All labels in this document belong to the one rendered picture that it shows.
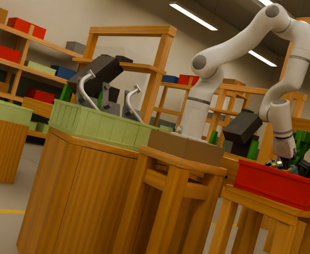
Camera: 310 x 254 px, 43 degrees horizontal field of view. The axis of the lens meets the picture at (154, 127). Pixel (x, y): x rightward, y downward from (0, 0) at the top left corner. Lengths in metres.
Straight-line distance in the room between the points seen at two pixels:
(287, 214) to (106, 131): 1.12
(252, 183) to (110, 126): 0.93
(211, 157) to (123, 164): 0.54
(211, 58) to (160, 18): 8.59
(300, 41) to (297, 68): 0.12
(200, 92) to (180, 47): 9.06
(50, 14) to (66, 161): 6.83
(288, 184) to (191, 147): 0.46
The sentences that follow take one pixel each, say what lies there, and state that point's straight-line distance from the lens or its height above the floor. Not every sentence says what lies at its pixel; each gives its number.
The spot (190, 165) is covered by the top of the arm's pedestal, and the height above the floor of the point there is 0.83.
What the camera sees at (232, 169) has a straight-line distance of 2.12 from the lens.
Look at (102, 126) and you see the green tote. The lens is 2.22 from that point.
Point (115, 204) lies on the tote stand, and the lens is 2.26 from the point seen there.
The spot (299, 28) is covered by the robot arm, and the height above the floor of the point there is 1.54.
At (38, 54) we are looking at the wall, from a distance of 8.63.
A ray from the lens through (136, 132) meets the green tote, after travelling 2.33.
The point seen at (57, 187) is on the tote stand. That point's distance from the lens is 2.13.
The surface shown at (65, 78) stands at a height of 1.45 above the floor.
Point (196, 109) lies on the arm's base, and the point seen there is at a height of 1.09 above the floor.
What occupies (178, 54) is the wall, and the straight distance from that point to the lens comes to 10.94.
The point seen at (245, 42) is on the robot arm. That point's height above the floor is 1.45.
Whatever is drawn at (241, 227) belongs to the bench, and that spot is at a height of 0.46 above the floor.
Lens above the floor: 0.94
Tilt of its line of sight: level
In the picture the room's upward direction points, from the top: 16 degrees clockwise
